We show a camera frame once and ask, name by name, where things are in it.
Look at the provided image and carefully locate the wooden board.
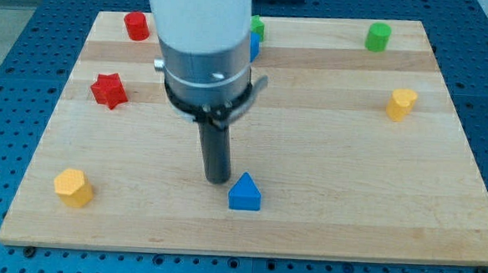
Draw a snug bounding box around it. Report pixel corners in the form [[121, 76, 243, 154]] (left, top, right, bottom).
[[0, 12, 488, 266]]

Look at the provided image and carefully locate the green star block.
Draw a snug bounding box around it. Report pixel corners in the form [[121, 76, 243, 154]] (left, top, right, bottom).
[[251, 15, 265, 42]]

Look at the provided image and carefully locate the blue cube block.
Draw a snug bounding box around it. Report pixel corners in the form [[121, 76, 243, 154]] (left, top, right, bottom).
[[249, 33, 260, 63]]

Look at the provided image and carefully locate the red cylinder block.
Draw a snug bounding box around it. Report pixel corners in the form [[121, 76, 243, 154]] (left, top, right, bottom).
[[124, 11, 150, 41]]

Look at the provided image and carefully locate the yellow hexagon block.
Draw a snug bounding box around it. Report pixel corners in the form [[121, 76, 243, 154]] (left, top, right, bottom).
[[53, 169, 94, 208]]

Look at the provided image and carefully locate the green cylinder block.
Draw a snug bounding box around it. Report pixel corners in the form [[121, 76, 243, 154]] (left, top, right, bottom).
[[364, 23, 392, 53]]

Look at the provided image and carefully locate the red star block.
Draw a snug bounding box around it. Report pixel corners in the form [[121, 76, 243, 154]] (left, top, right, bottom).
[[90, 73, 128, 109]]

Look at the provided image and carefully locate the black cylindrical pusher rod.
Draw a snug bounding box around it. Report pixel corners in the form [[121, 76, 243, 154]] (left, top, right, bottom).
[[198, 123, 231, 185]]

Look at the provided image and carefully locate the blue triangle block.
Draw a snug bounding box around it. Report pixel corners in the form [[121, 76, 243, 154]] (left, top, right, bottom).
[[228, 173, 262, 211]]

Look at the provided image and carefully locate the yellow heart block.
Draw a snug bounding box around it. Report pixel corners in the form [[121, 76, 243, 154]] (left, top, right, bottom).
[[386, 88, 419, 122]]

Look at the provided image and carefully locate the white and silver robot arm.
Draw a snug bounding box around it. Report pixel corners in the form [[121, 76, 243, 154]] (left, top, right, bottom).
[[149, 0, 268, 184]]

